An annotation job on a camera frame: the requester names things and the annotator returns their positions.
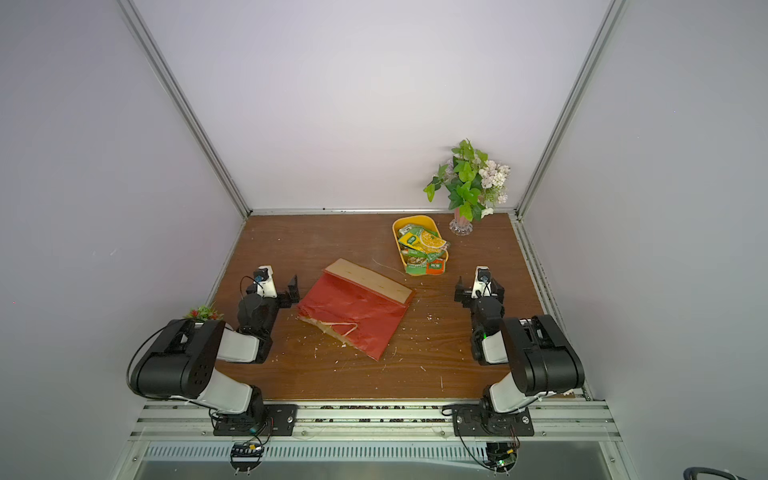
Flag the small red flower plant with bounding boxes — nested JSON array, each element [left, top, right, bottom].
[[184, 305, 223, 322]]

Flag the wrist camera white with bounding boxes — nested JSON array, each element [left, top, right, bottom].
[[472, 266, 492, 298], [253, 265, 277, 298]]

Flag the yellow plastic tray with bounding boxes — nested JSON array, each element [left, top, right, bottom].
[[392, 215, 450, 276]]

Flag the green orange condiment packet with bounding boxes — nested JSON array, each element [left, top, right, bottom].
[[405, 258, 446, 276]]

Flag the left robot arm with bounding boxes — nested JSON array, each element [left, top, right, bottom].
[[126, 266, 300, 437]]

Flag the red paper bag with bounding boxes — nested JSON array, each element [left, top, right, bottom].
[[298, 258, 414, 361]]

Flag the aluminium front rail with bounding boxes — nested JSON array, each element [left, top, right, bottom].
[[129, 398, 621, 442]]

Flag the left controller board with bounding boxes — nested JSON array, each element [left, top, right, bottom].
[[229, 442, 266, 475]]

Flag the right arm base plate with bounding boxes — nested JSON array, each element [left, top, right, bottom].
[[441, 404, 535, 438]]

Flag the right controller board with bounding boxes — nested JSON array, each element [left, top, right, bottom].
[[485, 442, 519, 473]]

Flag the yellow lemon condiment packet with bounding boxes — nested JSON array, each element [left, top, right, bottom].
[[398, 224, 449, 252]]

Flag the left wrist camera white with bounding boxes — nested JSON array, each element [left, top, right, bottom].
[[253, 265, 277, 298]]

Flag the green plant in glass vase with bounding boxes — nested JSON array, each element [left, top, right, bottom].
[[423, 139, 511, 236]]

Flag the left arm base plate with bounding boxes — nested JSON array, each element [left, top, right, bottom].
[[210, 403, 298, 437]]

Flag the controller board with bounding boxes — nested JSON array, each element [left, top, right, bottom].
[[229, 442, 266, 475], [485, 442, 519, 473]]

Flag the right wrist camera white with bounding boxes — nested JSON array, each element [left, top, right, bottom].
[[472, 266, 492, 298]]

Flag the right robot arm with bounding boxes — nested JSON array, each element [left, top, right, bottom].
[[449, 267, 586, 438]]

